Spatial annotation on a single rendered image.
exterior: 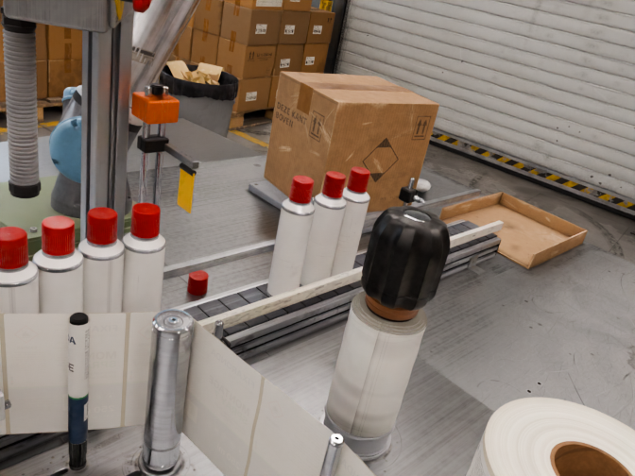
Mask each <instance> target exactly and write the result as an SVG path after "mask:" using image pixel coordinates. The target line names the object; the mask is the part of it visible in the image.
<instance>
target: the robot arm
mask: <svg viewBox="0 0 635 476"><path fill-rule="evenodd" d="M200 1H201V0H151V4H150V7H149V8H148V9H147V10H146V11H145V12H144V13H141V12H136V11H134V17H133V37H132V58H131V79H130V100H129V139H128V151H129V149H130V147H131V145H132V143H133V141H134V140H135V138H136V136H137V134H138V132H139V130H140V129H141V127H142V125H143V121H142V120H140V119H139V118H137V117H135V116H134V115H132V113H131V107H132V94H133V93H135V92H144V91H145V86H150V84H151V83H155V82H156V80H157V78H158V77H159V75H160V73H161V71H162V69H163V68H164V66H165V64H166V62H167V61H168V59H169V57H170V55H171V53H172V52H173V50H174V48H175V46H176V44H177V43H178V41H179V39H180V36H181V35H182V33H183V31H184V29H185V28H186V27H187V25H188V23H189V21H190V19H191V18H192V16H193V14H194V12H195V10H196V9H197V6H198V4H199V2H200ZM61 102H62V104H63V109H62V117H61V119H60V121H59V123H58V124H57V125H56V126H55V128H54V129H53V131H52V132H51V135H50V138H49V151H50V156H51V159H52V162H53V163H54V164H55V166H56V167H57V169H58V170H59V171H60V172H59V174H58V177H57V180H56V182H55V185H54V188H53V190H52V192H51V207H52V208H53V209H54V210H55V211H57V212H58V213H62V214H64V215H68V216H71V217H75V218H80V205H81V107H82V85H80V86H77V87H68V88H66V89H65V90H64V92H63V99H62V100H61ZM131 210H132V195H131V191H130V188H129V182H128V179H127V181H126V202H125V215H126V214H128V213H130V212H131Z"/></svg>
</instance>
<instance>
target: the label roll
mask: <svg viewBox="0 0 635 476"><path fill-rule="evenodd" d="M466 476H635V430H633V429H631V428H630V427H628V426H627V425H626V424H624V423H622V422H620V421H618V420H617V419H615V418H613V417H611V416H608V415H605V414H603V413H601V412H599V411H596V410H594V409H592V408H589V407H587V406H584V405H581V404H578V403H574V402H570V401H567V400H563V399H551V398H524V399H516V400H514V401H511V402H509V403H507V404H505V405H503V406H502V407H500V408H499V409H498V410H497V411H496V412H495V413H494V414H493V415H492V416H491V418H490V420H489V422H488V425H487V427H486V430H485V431H484V433H483V436H482V438H481V441H480V443H479V445H478V448H477V450H476V453H475V455H474V457H473V459H472V463H471V465H470V467H469V470H468V472H467V475H466Z"/></svg>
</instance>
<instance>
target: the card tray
mask: <svg viewBox="0 0 635 476"><path fill-rule="evenodd" d="M439 219H440V220H441V221H443V222H445V224H449V223H452V222H454V221H458V220H461V219H463V220H466V221H468V220H469V221H471V222H472V223H474V224H475V225H477V226H479V227H482V226H485V225H487V224H490V223H493V222H496V221H502V222H504V224H503V226H502V229H501V230H498V231H495V232H494V234H496V235H497V237H499V238H501V243H500V245H499V247H498V250H497V253H498V254H500V255H502V256H504V257H506V258H508V259H510V260H511V261H513V262H514V263H516V264H519V265H521V266H523V267H525V268H527V269H530V268H532V267H534V266H536V265H538V264H541V263H544V262H546V261H548V260H550V259H552V258H554V257H556V256H557V255H559V254H561V253H564V252H566V251H568V250H570V249H572V248H574V247H577V246H579V245H581V244H582V243H583V241H584V239H585V237H586V234H587V232H588V231H587V230H586V229H583V228H581V227H579V226H577V225H575V224H573V223H570V222H568V221H566V220H564V219H562V218H559V217H557V216H555V215H553V214H551V213H549V212H546V211H544V210H542V209H539V208H537V207H535V206H533V205H531V204H528V203H526V202H524V201H522V200H520V199H518V198H516V197H514V196H512V195H508V194H506V193H504V192H500V193H496V194H492V195H486V196H482V197H479V198H476V199H472V200H468V201H465V202H461V203H457V204H454V205H451V206H447V207H444V208H442V210H441V213H440V216H439Z"/></svg>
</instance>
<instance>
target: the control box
mask: <svg viewBox="0 0 635 476"><path fill-rule="evenodd" d="M3 5H4V13H5V16H7V17H8V18H10V19H16V20H22V21H28V22H33V23H39V24H46V25H52V26H62V27H68V28H73V29H80V30H86V31H92V32H97V33H107V32H108V31H109V30H110V29H111V28H115V27H116V26H117V25H118V24H119V23H120V22H121V21H122V20H123V19H124V18H125V17H126V16H127V15H128V13H129V12H130V11H131V10H132V9H133V3H131V2H125V1H121V0H3Z"/></svg>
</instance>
